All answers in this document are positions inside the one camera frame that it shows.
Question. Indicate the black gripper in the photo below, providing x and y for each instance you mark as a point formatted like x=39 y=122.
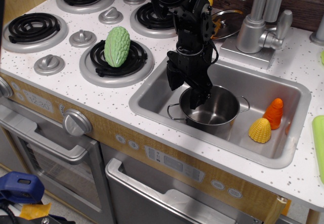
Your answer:
x=193 y=70

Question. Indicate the small steel pot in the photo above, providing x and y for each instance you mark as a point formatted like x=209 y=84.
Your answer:
x=216 y=116

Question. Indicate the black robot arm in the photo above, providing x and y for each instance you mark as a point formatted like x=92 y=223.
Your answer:
x=193 y=23

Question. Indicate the silver sink basin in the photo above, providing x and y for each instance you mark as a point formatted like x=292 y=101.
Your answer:
x=255 y=91

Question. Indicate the glass pot lid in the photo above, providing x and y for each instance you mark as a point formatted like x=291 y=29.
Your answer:
x=231 y=21

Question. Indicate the front right black burner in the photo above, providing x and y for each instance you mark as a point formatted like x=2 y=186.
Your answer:
x=137 y=66

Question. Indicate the orange toy pumpkin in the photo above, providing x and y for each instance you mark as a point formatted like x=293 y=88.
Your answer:
x=217 y=26

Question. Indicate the back right black burner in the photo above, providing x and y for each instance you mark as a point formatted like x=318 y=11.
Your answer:
x=145 y=22

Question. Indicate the green toy bitter melon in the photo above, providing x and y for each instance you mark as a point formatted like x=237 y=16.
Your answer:
x=117 y=45

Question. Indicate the yellow toy corn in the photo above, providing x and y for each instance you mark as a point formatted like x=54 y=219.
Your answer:
x=260 y=131

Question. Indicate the silver toy faucet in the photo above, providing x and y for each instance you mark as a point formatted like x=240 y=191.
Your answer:
x=262 y=33

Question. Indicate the orange toy carrot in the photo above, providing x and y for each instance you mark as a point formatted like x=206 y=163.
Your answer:
x=274 y=113

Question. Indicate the silver stove knob centre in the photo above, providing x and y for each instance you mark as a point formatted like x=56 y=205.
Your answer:
x=110 y=16

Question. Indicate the silver stove knob middle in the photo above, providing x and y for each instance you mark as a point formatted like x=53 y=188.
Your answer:
x=82 y=39

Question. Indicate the large silver oven dial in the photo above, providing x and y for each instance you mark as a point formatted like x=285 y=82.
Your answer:
x=75 y=123

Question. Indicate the silver dishwasher door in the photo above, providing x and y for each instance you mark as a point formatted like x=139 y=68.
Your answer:
x=141 y=194

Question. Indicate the lime green plastic tray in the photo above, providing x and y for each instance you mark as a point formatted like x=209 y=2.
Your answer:
x=317 y=128

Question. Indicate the silver stove knob front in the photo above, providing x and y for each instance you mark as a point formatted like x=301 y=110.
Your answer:
x=49 y=65

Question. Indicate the silver oven door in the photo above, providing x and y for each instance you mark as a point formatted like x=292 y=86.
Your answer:
x=70 y=168

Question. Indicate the front left black burner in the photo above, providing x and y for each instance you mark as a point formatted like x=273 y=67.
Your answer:
x=34 y=32

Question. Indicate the silver dial at left edge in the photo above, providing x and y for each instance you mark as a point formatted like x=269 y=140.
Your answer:
x=5 y=89

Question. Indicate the blue clamp tool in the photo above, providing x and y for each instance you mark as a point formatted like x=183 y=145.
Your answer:
x=18 y=187

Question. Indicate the yellow cloth on floor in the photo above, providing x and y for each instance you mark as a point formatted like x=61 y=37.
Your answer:
x=33 y=211

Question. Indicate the grey post base right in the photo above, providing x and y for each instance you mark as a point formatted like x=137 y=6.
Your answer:
x=317 y=36

